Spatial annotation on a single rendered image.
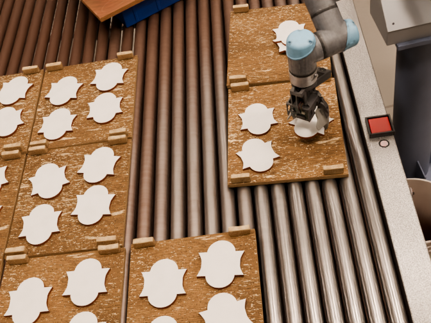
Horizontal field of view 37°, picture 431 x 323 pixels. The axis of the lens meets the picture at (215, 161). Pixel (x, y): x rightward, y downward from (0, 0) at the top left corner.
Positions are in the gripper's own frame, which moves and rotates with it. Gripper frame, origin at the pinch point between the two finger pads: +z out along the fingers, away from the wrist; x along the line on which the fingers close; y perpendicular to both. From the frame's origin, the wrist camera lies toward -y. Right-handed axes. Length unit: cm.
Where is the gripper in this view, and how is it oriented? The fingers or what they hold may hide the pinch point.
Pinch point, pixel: (311, 120)
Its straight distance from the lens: 196.4
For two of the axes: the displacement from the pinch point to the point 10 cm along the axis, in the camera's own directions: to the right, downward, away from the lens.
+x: 8.5, 3.2, -4.2
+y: -5.0, 7.4, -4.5
